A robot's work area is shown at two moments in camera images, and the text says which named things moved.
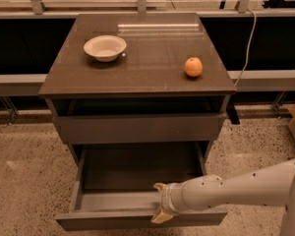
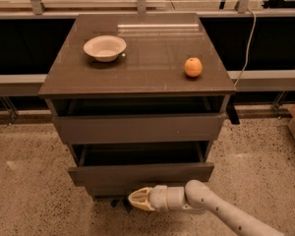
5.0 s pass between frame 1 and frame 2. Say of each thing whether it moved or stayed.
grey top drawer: stayed
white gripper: moved
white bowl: stayed
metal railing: stayed
